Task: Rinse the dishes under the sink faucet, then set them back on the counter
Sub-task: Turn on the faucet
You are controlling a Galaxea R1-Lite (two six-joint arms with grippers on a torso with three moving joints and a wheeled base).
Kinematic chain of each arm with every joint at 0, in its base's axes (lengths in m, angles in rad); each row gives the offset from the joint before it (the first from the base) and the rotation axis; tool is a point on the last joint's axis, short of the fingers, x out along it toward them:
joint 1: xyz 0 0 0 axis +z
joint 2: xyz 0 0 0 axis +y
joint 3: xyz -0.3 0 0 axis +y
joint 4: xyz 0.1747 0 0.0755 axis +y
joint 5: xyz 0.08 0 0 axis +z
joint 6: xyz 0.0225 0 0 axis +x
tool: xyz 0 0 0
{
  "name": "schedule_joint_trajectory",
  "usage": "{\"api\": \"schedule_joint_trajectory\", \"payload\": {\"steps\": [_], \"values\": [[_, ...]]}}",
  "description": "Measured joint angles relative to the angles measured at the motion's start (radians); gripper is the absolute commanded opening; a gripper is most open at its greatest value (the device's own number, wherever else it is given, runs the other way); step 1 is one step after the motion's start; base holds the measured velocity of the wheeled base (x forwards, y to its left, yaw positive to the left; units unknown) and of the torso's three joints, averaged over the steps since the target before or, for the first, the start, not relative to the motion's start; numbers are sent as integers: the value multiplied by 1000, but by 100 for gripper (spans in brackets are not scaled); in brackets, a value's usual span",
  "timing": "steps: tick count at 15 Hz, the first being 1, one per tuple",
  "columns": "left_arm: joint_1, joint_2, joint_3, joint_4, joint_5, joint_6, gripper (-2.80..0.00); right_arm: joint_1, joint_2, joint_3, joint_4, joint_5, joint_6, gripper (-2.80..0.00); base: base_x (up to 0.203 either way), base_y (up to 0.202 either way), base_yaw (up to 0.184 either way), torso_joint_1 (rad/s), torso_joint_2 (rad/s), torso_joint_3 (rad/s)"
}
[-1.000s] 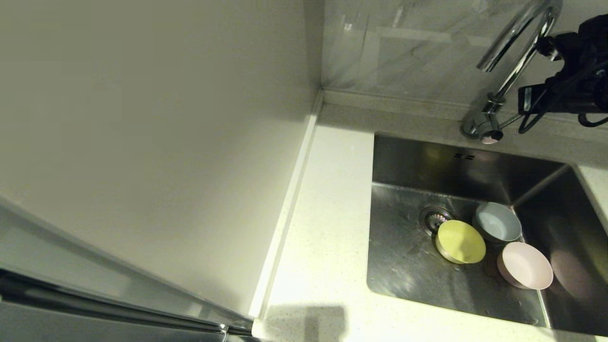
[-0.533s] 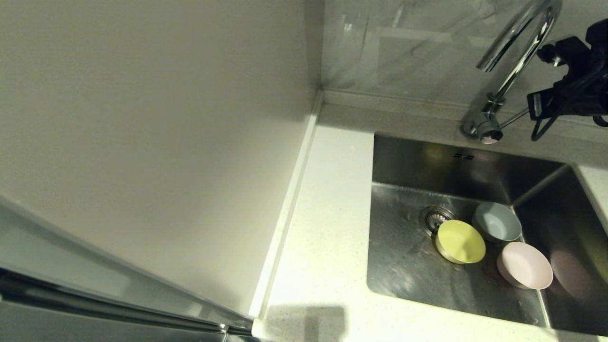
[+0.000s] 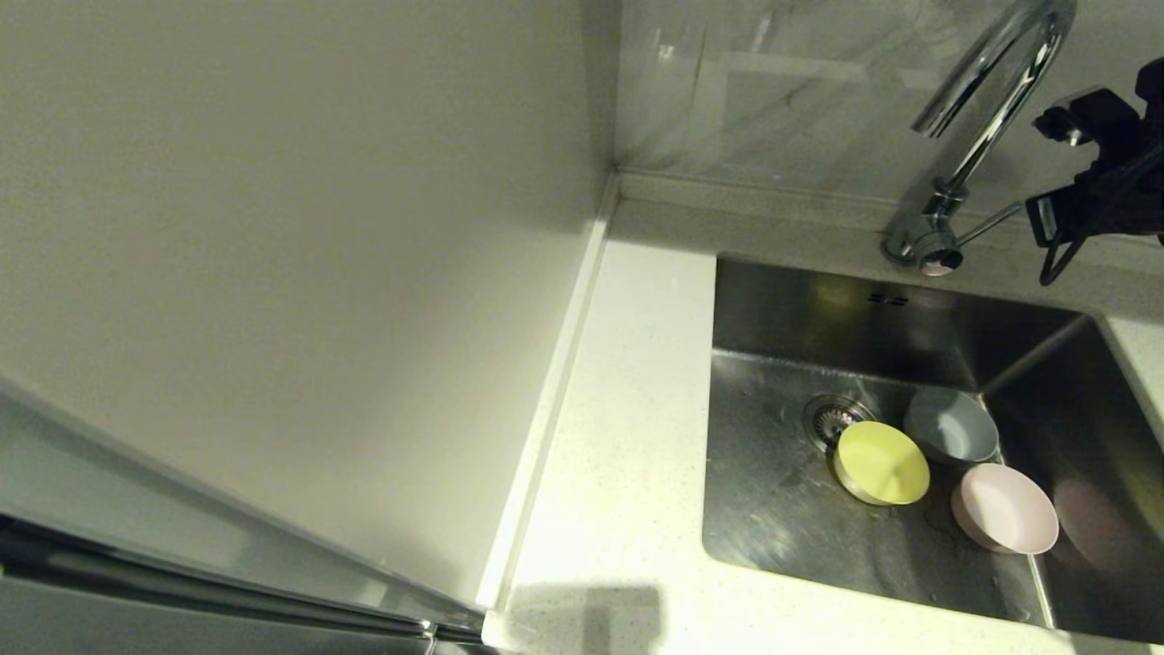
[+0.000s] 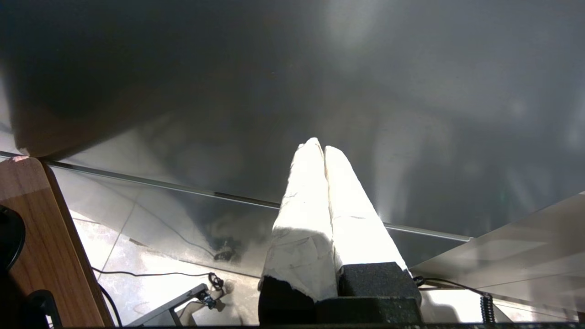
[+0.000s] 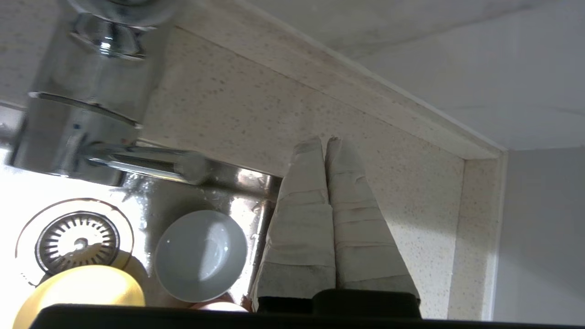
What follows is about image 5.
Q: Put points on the yellow bowl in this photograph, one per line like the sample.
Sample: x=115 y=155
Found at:
x=82 y=288

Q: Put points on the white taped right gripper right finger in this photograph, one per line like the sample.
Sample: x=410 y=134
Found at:
x=361 y=228

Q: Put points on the gray bowl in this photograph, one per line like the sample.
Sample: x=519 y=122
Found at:
x=201 y=256

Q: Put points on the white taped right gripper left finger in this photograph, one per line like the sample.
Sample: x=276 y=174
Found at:
x=301 y=233

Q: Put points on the chrome gooseneck faucet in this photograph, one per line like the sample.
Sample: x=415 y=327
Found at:
x=87 y=109

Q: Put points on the pink bowl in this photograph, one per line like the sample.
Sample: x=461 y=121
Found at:
x=219 y=305

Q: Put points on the metal sink drain strainer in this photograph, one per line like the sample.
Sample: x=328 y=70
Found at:
x=77 y=242

